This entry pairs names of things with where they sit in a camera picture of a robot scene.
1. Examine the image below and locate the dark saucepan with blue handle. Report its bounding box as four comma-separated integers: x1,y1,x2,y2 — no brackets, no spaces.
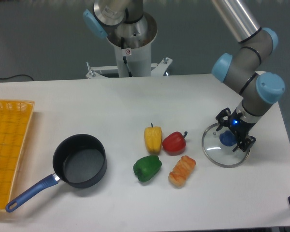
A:
5,134,107,213

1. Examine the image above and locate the orange bread roll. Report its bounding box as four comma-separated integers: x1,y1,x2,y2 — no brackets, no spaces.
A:
168,156,196,188

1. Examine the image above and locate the black floor cable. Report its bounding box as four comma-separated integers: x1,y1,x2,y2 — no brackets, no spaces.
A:
0,74,35,81

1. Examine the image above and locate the red bell pepper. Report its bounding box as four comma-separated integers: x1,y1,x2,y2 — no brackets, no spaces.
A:
162,131,188,154

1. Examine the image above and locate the yellow plastic basket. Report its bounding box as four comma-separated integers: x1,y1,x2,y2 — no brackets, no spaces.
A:
0,99,35,211

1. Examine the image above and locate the green bell pepper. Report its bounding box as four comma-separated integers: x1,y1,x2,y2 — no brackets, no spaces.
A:
133,155,162,183

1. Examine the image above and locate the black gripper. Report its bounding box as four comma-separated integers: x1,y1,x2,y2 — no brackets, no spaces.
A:
216,107,256,152

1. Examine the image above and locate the glass lid with blue knob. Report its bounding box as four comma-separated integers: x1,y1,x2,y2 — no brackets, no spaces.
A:
202,123,250,168

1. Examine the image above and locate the yellow bell pepper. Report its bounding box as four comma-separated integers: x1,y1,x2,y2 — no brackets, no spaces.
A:
144,123,162,155

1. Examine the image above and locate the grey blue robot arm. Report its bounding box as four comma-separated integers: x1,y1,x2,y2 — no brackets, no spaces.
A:
83,0,285,152

